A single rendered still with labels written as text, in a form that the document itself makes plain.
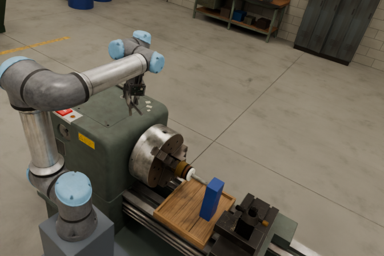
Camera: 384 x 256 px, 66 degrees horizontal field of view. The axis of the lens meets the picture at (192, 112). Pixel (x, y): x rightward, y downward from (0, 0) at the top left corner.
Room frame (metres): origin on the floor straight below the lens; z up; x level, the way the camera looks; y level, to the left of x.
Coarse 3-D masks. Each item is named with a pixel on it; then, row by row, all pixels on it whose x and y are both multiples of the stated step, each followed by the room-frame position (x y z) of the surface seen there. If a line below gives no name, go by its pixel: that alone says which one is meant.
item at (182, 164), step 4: (184, 160) 1.15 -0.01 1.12; (180, 164) 1.11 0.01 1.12; (184, 164) 1.11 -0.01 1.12; (188, 164) 1.13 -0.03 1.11; (172, 168) 1.11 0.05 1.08; (176, 168) 1.09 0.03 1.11; (180, 168) 1.09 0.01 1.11; (184, 168) 1.09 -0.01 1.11; (188, 168) 1.09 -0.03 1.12; (176, 172) 1.08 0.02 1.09; (180, 172) 1.08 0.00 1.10; (184, 172) 1.08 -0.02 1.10; (188, 172) 1.08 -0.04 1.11; (176, 176) 1.09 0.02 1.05; (180, 176) 1.07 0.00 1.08; (184, 176) 1.07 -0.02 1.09
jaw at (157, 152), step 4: (156, 148) 1.10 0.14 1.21; (152, 152) 1.08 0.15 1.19; (156, 152) 1.08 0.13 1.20; (160, 152) 1.09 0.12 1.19; (156, 156) 1.07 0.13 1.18; (160, 156) 1.07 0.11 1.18; (164, 156) 1.07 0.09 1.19; (168, 156) 1.09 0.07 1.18; (164, 160) 1.06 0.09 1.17; (168, 160) 1.09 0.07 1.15; (172, 160) 1.09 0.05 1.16; (168, 164) 1.07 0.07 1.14; (172, 164) 1.09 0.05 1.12; (176, 164) 1.09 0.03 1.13
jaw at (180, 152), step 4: (180, 148) 1.24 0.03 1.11; (184, 148) 1.24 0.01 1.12; (176, 152) 1.21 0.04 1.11; (180, 152) 1.21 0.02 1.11; (184, 152) 1.21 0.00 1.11; (172, 156) 1.18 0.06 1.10; (176, 156) 1.18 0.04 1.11; (180, 156) 1.18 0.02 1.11; (184, 156) 1.20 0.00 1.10; (176, 160) 1.17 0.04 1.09; (180, 160) 1.16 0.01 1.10
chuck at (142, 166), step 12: (156, 132) 1.18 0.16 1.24; (168, 132) 1.20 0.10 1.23; (144, 144) 1.11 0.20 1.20; (156, 144) 1.11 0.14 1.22; (168, 144) 1.15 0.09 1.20; (180, 144) 1.26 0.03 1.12; (144, 156) 1.07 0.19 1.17; (144, 168) 1.04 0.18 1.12; (156, 168) 1.08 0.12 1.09; (144, 180) 1.03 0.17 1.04; (156, 180) 1.09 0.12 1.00
